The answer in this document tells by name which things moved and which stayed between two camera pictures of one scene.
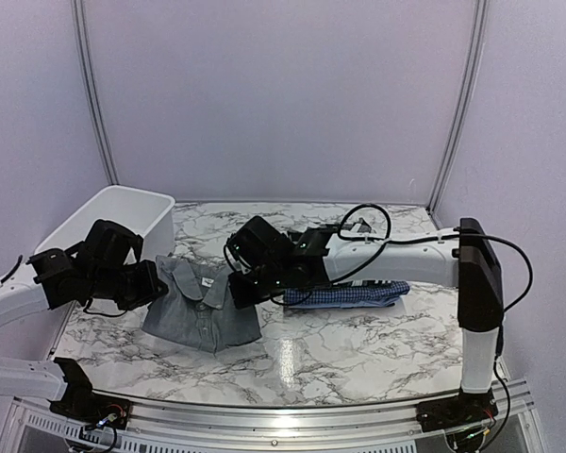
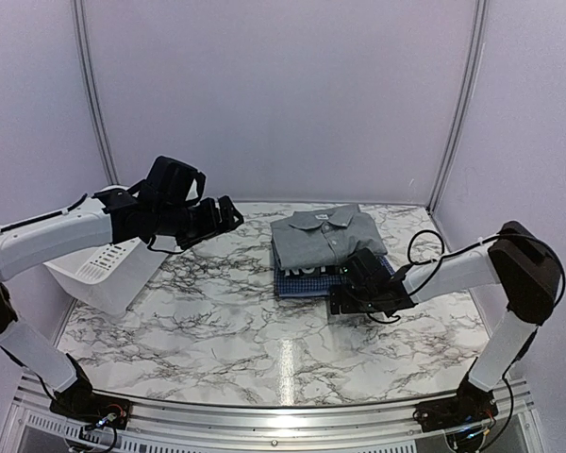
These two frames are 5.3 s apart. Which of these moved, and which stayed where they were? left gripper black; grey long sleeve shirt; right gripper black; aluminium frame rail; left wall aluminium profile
Moved: grey long sleeve shirt; left gripper black; right gripper black
Stayed: left wall aluminium profile; aluminium frame rail
